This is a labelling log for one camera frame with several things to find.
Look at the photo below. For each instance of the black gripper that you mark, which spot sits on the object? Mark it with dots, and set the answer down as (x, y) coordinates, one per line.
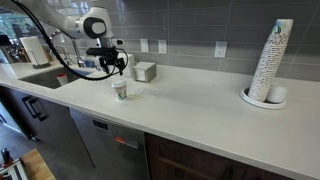
(113, 56)

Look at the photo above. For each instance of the white paper cup lid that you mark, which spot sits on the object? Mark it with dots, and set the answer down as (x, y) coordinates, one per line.
(119, 83)

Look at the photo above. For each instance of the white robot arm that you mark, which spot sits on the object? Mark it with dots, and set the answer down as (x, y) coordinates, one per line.
(95, 26)

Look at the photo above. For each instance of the printed paper cup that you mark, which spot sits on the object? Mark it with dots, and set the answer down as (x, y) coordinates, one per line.
(120, 94)

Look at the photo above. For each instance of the red rimmed cup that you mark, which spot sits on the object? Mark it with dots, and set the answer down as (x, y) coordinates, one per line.
(62, 80)

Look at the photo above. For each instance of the steel kitchen sink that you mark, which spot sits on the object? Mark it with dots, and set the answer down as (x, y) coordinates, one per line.
(40, 79)

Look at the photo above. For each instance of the round white cup tray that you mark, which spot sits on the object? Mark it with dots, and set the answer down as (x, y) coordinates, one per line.
(253, 100)

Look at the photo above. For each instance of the stack of folded paper towels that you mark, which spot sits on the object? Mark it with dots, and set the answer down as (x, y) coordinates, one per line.
(130, 65)

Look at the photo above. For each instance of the metal napkin holder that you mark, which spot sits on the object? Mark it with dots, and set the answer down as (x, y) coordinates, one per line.
(146, 71)

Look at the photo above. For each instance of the tall chrome faucet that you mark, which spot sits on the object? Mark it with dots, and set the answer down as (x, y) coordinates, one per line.
(77, 55)

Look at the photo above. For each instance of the clear plastic stirrer tray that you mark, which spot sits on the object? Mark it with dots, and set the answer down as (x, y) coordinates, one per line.
(143, 93)

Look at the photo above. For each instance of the small chrome tap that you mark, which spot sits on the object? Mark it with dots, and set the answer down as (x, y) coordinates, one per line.
(66, 56)

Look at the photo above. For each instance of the stainless steel dishwasher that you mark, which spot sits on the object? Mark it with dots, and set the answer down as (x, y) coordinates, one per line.
(113, 146)

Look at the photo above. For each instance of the paper towel roll on holder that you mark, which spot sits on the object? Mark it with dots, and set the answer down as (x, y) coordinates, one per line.
(35, 51)

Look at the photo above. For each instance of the dark grey cabinet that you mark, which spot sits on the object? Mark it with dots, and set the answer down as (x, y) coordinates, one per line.
(56, 133)

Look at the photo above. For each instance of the dark countertop appliance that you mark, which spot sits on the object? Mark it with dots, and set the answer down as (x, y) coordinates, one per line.
(8, 50)

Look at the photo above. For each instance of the brown wooden cabinet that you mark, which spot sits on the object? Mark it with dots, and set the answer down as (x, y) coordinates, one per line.
(186, 160)

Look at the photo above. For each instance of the light wooden stool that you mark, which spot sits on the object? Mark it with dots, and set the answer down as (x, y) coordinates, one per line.
(38, 165)

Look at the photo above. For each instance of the tall stack of paper cups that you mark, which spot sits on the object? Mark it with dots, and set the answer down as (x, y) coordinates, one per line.
(270, 60)

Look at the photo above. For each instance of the short stack of white lids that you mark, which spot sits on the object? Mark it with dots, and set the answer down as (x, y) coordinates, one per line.
(277, 93)

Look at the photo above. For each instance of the white wall outlet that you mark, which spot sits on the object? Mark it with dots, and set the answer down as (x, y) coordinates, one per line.
(162, 46)
(220, 49)
(144, 45)

